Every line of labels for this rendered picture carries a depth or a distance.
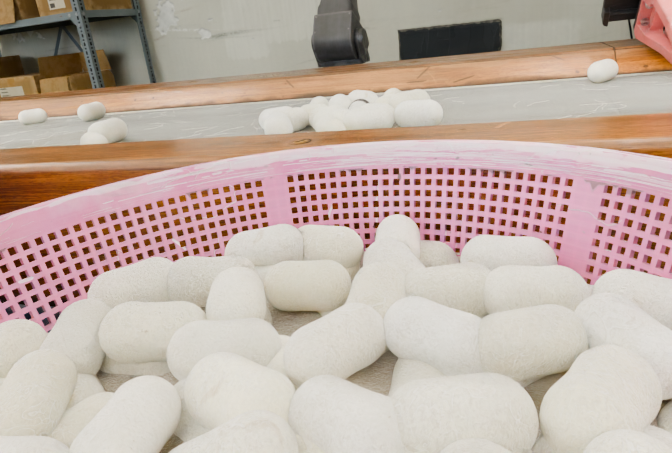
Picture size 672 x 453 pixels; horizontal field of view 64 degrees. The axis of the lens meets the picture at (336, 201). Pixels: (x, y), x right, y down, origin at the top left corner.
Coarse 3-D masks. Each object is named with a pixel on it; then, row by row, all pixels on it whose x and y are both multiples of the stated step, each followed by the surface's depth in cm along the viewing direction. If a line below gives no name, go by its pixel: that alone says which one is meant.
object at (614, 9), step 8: (608, 0) 53; (616, 0) 52; (624, 0) 52; (632, 0) 52; (608, 8) 53; (616, 8) 53; (624, 8) 53; (632, 8) 53; (608, 16) 53; (616, 16) 53; (624, 16) 53; (632, 16) 53
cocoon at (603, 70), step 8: (592, 64) 49; (600, 64) 48; (608, 64) 48; (616, 64) 49; (592, 72) 49; (600, 72) 48; (608, 72) 48; (616, 72) 49; (592, 80) 49; (600, 80) 49
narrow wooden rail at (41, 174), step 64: (384, 128) 28; (448, 128) 27; (512, 128) 25; (576, 128) 24; (640, 128) 22; (0, 192) 31; (64, 192) 30; (384, 192) 24; (448, 192) 24; (640, 192) 21; (0, 256) 33
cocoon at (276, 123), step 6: (270, 114) 41; (276, 114) 40; (282, 114) 40; (270, 120) 39; (276, 120) 38; (282, 120) 38; (288, 120) 39; (264, 126) 40; (270, 126) 38; (276, 126) 38; (282, 126) 38; (288, 126) 39; (270, 132) 38; (276, 132) 38; (282, 132) 38; (288, 132) 39
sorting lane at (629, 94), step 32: (448, 96) 52; (480, 96) 50; (512, 96) 48; (544, 96) 46; (576, 96) 44; (608, 96) 43; (640, 96) 41; (0, 128) 68; (32, 128) 65; (64, 128) 62; (128, 128) 56; (160, 128) 53; (192, 128) 51; (224, 128) 49; (256, 128) 47
